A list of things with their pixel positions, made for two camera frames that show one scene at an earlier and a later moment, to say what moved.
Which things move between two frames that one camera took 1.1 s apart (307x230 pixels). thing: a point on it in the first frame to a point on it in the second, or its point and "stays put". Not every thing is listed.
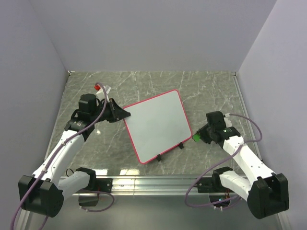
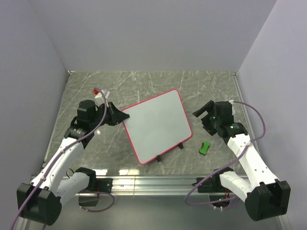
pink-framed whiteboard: [157, 124] stays put
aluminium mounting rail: [151, 185] stays put
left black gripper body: [95, 115] stays put
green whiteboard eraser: [196, 137] to [204, 148]
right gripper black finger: [206, 133] to [209, 107]
